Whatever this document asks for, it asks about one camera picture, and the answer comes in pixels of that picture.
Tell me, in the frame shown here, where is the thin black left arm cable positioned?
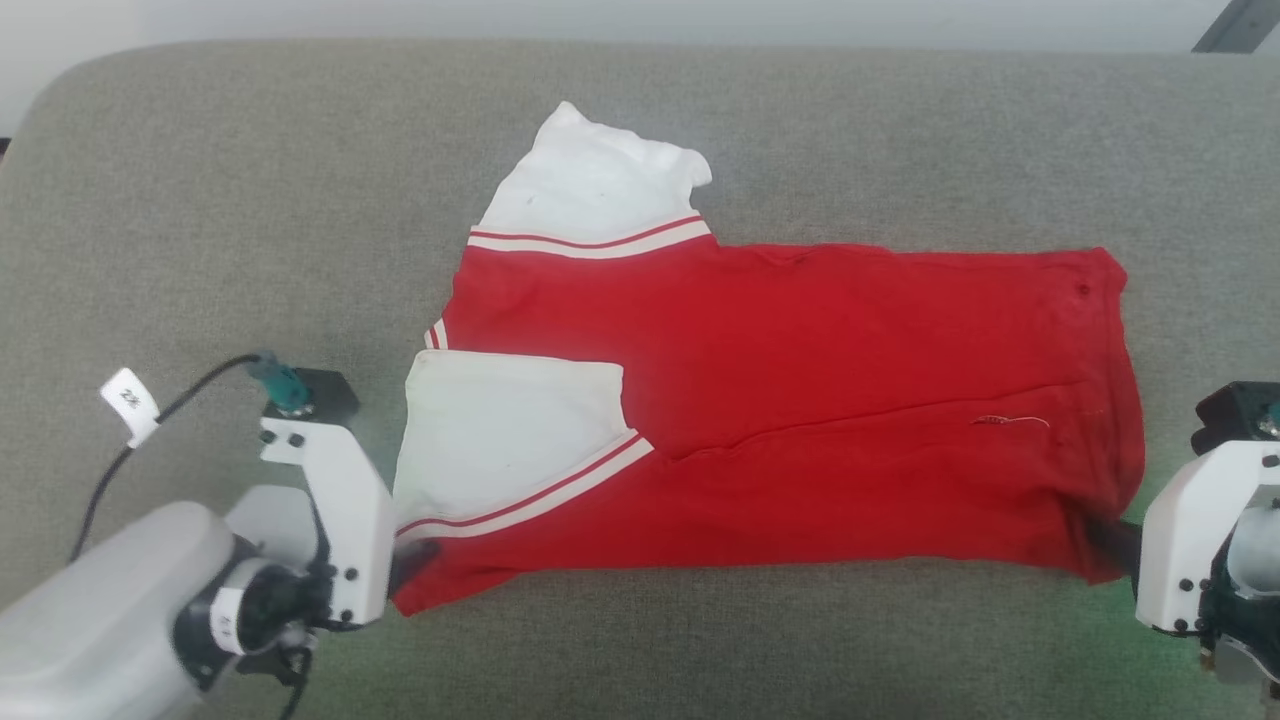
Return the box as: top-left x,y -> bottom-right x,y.
278,648 -> 317,720

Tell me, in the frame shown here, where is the red and white jersey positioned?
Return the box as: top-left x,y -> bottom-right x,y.
390,100 -> 1147,618

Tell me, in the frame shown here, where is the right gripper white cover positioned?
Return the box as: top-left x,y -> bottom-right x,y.
1086,440 -> 1280,638

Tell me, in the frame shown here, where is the grey fabric sofa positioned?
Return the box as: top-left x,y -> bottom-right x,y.
0,38 -> 1280,720

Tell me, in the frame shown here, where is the grey slanted metal bar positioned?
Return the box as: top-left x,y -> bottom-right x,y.
1192,0 -> 1280,54

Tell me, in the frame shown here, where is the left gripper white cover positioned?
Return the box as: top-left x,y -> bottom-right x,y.
258,415 -> 442,629

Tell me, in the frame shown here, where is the white cable label tag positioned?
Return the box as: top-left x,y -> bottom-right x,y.
100,367 -> 162,450

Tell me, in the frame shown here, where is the black cable with teal plug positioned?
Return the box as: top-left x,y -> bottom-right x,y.
68,351 -> 313,566

